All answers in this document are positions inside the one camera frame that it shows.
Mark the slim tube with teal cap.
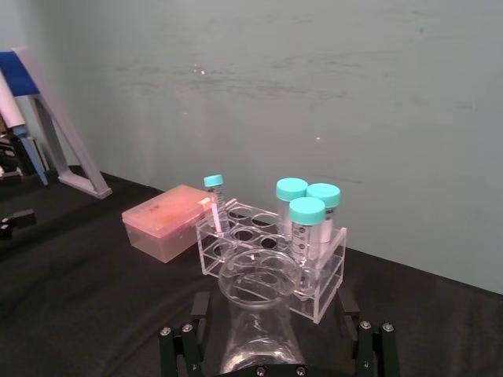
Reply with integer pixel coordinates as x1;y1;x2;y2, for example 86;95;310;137
203;174;233;237

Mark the clear glass conical flask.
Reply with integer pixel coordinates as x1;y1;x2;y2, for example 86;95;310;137
218;247;308;375

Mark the dark shelf rack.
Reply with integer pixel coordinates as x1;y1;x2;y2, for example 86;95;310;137
0;132;49;182

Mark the clear acrylic tube rack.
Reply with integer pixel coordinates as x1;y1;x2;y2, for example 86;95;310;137
195;198;347;325

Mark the grey pipette stand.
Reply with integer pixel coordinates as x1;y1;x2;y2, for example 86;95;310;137
10;44;113;200

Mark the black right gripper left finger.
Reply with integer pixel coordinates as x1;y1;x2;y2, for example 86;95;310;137
158;291;210;377

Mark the blue and white pipette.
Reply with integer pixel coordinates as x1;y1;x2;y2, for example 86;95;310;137
0;50;50;186

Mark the small black block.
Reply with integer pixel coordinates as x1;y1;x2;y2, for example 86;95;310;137
0;209;37;240

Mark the wide tube with teal cap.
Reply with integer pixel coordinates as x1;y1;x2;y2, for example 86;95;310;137
275;177;309;252
288;196;327;302
306;182;342;260

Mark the pink translucent tip box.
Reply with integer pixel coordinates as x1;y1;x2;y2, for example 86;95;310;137
121;184;215;263

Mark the black table cloth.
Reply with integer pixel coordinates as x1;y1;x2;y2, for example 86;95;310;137
0;164;503;377

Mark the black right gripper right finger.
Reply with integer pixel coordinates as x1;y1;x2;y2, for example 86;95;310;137
338;291;400;377

